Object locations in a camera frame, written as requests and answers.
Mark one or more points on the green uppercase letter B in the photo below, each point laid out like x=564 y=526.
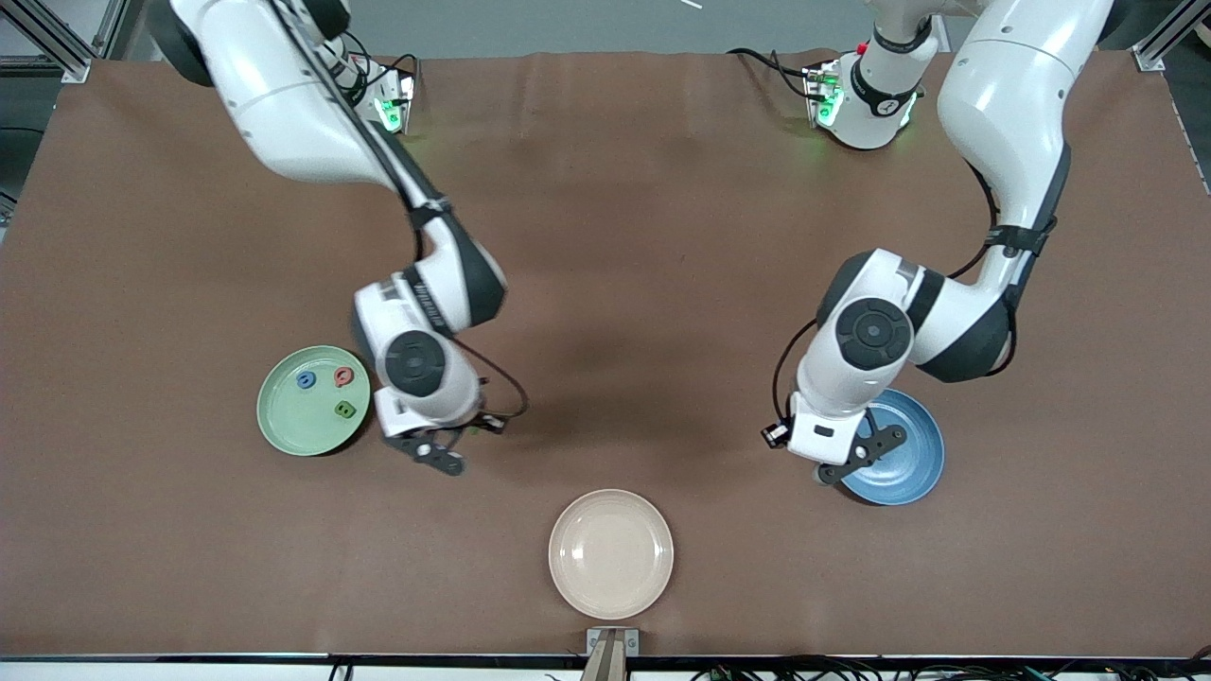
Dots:
x=345 y=410

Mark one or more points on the red uppercase letter Q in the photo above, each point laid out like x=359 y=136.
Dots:
x=337 y=378

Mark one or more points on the blue uppercase letter O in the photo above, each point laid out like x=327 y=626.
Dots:
x=300 y=381

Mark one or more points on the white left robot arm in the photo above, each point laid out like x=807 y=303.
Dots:
x=1022 y=95

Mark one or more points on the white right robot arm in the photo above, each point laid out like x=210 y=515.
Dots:
x=274 y=95

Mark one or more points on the blue plate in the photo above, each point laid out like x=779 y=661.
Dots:
x=899 y=454

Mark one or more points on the green plate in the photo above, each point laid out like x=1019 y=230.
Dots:
x=303 y=426

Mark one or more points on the cream plate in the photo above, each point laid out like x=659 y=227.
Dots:
x=610 y=553

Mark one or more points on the brown table cover mat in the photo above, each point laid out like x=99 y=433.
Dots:
x=189 y=236

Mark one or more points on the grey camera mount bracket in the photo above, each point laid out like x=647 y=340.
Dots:
x=612 y=648

